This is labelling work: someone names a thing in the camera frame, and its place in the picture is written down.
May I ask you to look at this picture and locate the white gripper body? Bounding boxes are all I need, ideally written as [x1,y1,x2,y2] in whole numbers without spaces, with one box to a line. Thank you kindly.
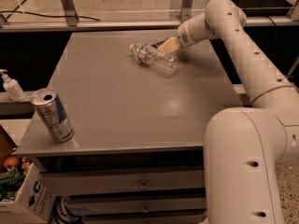
[178,13,215,47]

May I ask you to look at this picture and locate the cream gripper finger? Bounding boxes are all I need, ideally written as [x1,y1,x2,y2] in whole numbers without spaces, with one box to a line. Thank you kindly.
[157,37,180,54]

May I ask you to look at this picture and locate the dark blue rxbar wrapper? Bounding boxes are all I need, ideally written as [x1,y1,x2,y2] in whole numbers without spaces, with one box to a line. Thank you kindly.
[151,40,165,48]

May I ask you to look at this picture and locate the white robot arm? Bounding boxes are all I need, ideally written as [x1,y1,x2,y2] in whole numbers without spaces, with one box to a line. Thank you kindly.
[159,0,299,224]

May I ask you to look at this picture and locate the silver blue redbull can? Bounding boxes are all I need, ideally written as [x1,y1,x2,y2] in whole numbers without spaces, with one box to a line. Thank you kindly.
[31,88,74,143]

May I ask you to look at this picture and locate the clear plastic water bottle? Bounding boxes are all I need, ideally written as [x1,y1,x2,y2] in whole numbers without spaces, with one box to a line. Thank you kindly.
[129,44,178,76]

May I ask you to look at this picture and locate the grey drawer cabinet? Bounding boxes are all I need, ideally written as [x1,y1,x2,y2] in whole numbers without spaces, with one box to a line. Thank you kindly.
[18,31,240,224]

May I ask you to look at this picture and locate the white pump dispenser bottle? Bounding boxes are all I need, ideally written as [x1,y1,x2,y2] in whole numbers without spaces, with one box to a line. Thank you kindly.
[0,69,25,102]

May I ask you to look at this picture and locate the orange fruit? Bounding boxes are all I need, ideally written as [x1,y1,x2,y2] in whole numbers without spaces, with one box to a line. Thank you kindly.
[3,156,20,169]

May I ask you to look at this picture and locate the white cardboard box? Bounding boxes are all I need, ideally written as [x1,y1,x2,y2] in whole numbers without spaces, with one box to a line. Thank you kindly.
[0,163,56,224]

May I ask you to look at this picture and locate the metal frame rail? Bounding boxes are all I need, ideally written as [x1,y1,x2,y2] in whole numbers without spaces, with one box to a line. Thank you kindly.
[0,0,299,34]

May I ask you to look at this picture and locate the black cable on floor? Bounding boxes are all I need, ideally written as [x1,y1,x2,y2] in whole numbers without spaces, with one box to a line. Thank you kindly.
[0,0,101,22]

